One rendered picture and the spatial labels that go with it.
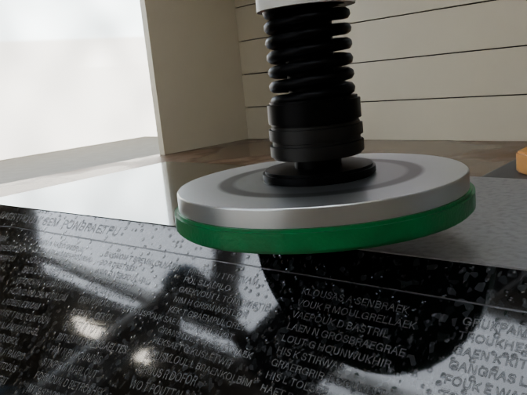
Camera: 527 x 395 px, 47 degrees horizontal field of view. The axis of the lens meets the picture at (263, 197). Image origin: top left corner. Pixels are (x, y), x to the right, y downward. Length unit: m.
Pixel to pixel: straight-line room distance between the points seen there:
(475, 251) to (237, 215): 0.18
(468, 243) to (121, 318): 0.31
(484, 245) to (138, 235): 0.34
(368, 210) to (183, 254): 0.25
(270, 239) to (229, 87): 9.13
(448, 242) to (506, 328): 0.10
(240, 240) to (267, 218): 0.02
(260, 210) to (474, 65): 6.93
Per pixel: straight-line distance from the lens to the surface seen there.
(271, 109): 0.44
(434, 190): 0.39
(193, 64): 9.08
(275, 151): 0.44
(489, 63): 7.18
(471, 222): 0.53
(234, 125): 9.52
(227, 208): 0.38
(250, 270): 0.51
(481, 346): 0.40
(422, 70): 7.59
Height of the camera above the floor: 0.96
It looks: 11 degrees down
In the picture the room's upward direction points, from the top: 6 degrees counter-clockwise
